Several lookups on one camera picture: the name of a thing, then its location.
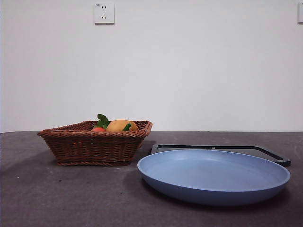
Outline blue round plate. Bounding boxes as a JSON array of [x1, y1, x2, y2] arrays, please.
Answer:
[[137, 148, 291, 206]]

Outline orange carrot with green leaves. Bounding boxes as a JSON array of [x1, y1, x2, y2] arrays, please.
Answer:
[[91, 113, 111, 132]]

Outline brown wicker basket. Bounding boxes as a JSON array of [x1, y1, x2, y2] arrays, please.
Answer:
[[37, 120, 153, 166]]

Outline black rectangular tray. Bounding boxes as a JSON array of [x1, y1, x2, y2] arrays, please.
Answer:
[[150, 143, 291, 167]]

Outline white wall socket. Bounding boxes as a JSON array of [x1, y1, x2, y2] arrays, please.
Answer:
[[94, 2, 115, 25]]

